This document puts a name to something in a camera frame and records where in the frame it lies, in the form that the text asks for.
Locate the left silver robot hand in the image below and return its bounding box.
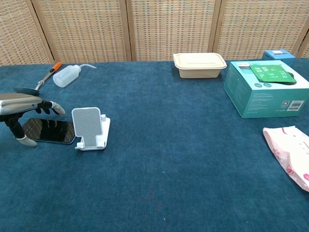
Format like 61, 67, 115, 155
0, 92, 66, 147

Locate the black smartphone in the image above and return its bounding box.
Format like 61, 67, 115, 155
21, 117, 76, 145

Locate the white phone stand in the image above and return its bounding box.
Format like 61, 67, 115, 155
71, 107, 111, 152

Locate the translucent squeeze wash bottle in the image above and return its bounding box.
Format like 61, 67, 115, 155
52, 63, 97, 88

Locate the woven folding screen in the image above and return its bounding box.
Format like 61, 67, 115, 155
0, 0, 309, 67

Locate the beige lidded food container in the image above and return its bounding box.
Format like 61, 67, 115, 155
173, 52, 227, 79

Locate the teal cardboard product box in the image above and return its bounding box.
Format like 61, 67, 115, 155
224, 60, 309, 119

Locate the green printed packet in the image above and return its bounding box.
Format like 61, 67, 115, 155
249, 64, 297, 84

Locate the small blue box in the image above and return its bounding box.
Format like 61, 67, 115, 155
262, 49, 296, 67

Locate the pink patterned tissue pack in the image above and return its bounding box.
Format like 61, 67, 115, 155
262, 125, 309, 193

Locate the metal spoon orange handle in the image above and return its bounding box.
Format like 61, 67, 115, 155
14, 62, 63, 95

